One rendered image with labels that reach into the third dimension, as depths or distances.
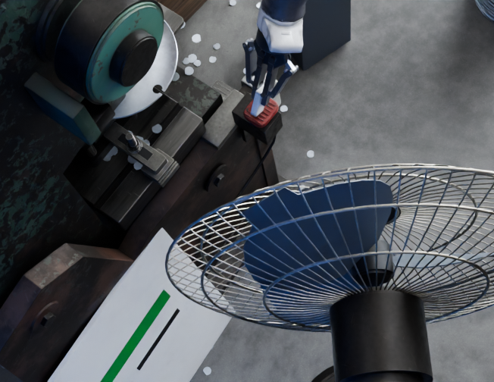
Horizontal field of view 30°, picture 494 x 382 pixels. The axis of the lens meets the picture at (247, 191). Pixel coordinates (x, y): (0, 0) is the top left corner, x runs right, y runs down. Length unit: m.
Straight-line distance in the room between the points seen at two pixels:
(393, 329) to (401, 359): 0.04
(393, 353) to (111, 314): 1.05
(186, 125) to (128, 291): 0.40
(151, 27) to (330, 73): 1.48
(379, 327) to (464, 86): 1.74
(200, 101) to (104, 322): 0.55
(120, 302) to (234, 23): 1.18
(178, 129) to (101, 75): 0.68
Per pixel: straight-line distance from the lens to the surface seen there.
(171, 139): 2.08
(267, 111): 2.04
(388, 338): 1.23
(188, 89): 2.20
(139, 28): 1.45
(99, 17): 1.40
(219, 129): 2.15
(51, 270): 1.86
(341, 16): 2.79
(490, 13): 2.98
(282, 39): 1.80
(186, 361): 2.57
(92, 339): 2.15
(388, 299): 1.25
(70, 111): 1.47
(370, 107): 2.85
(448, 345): 2.65
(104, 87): 1.46
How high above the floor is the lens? 2.59
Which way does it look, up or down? 69 degrees down
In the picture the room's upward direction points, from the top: 17 degrees counter-clockwise
